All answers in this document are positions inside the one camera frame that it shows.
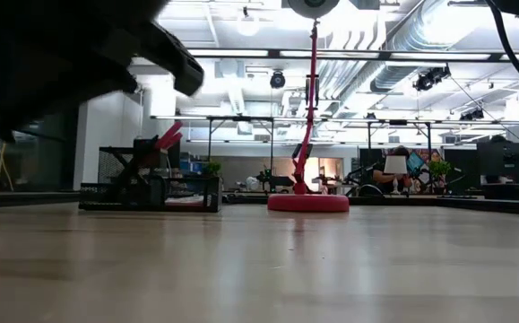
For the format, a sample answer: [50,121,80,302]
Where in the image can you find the colourful wall artwork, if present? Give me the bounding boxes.
[404,148,444,180]

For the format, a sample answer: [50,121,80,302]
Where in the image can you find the white table lamp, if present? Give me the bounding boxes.
[383,154,409,195]

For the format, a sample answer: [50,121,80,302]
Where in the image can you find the black pen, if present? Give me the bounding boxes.
[106,150,152,207]

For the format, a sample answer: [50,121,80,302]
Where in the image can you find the red-handled scissors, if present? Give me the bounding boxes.
[153,120,184,152]

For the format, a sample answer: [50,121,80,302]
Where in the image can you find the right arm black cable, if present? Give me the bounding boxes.
[485,0,519,118]

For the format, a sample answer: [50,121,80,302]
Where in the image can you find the yellow cable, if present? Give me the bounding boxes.
[0,142,13,192]

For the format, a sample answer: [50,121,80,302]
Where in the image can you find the black mesh desk organizer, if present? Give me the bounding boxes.
[78,145,223,214]

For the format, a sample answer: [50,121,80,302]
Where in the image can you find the red desk lamp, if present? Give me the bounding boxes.
[266,0,350,214]

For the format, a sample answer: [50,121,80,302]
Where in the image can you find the green potted plant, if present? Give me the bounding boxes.
[202,161,223,179]
[428,160,451,180]

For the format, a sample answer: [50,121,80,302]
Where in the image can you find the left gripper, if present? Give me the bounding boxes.
[52,0,205,103]

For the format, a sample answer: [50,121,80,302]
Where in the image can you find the round black hanging camera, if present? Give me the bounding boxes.
[270,70,287,90]

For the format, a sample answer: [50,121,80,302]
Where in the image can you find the black monitor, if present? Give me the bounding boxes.
[476,142,519,185]

